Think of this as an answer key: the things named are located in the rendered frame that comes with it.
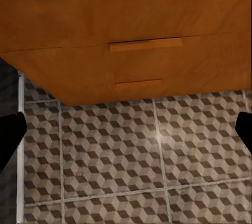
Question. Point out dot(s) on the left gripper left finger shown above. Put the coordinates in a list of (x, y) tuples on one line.
[(13, 128)]

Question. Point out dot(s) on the cabinet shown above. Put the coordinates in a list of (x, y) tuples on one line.
[(101, 51)]

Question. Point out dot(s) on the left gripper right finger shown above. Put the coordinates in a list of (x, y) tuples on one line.
[(244, 128)]

